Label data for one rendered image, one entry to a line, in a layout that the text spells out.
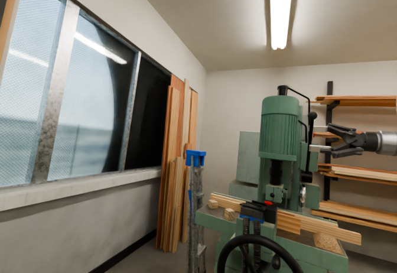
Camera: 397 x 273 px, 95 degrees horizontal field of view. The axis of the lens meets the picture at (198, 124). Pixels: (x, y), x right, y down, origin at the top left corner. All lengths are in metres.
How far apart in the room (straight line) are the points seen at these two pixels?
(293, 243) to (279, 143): 0.40
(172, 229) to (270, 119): 1.82
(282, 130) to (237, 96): 2.63
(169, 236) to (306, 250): 1.78
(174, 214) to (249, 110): 2.11
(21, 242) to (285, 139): 1.60
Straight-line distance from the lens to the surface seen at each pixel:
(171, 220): 2.38
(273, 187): 0.98
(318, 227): 1.05
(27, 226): 1.64
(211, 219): 0.98
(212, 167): 3.50
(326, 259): 0.93
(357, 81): 3.67
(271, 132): 0.94
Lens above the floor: 1.23
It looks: 6 degrees up
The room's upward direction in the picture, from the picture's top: 6 degrees clockwise
